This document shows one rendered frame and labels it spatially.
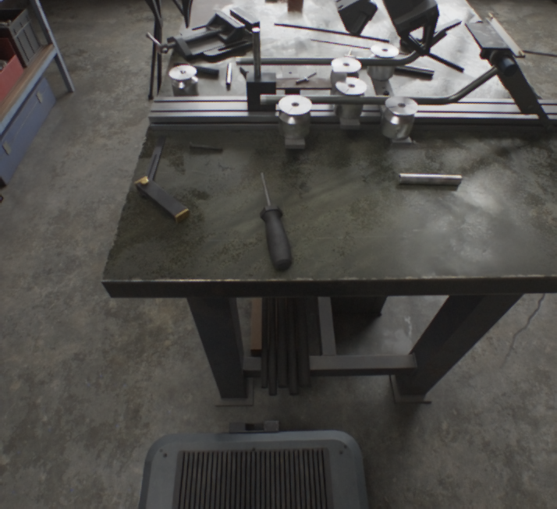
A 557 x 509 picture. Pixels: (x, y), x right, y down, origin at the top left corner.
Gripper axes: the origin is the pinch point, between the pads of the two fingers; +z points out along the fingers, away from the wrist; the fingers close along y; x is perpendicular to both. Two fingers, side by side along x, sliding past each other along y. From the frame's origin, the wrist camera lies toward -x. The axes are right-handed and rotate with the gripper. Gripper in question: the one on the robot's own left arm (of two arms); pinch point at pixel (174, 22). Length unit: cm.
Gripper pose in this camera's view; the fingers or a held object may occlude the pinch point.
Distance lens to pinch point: 77.7
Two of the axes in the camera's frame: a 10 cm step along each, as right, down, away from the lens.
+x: -0.1, 6.6, -7.5
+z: -0.1, 7.5, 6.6
